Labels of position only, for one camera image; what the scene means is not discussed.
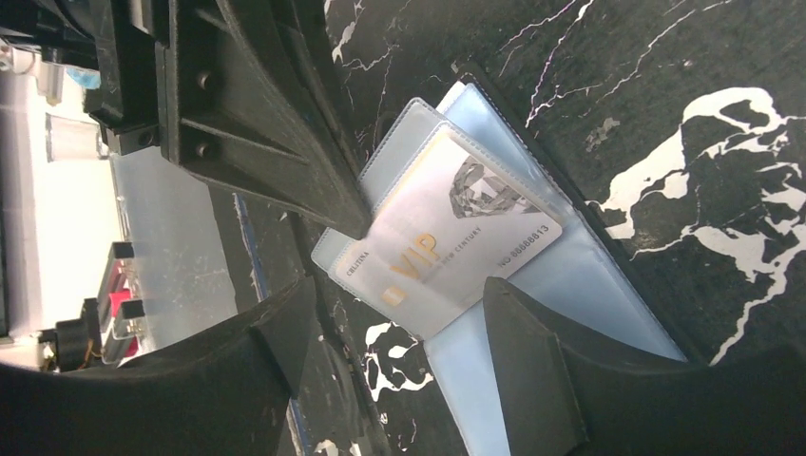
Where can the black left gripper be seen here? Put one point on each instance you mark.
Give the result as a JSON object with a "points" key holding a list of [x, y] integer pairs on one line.
{"points": [[116, 39]]}

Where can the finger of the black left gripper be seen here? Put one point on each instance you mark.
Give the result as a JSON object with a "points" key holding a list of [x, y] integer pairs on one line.
{"points": [[249, 101]]}

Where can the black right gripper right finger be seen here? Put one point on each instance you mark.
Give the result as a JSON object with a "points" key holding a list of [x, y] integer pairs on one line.
{"points": [[566, 389]]}

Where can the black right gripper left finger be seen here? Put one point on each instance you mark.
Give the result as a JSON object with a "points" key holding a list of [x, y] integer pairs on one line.
{"points": [[222, 391]]}

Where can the black leather card holder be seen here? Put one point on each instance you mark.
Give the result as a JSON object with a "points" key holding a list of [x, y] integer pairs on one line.
{"points": [[575, 275]]}

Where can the aluminium frame rail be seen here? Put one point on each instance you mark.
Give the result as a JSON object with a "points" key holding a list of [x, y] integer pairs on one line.
{"points": [[109, 327]]}

